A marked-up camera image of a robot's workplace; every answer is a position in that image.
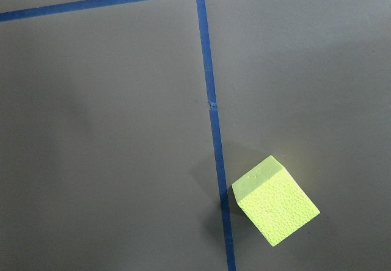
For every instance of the yellow foam block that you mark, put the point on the yellow foam block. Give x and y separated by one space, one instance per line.
273 201

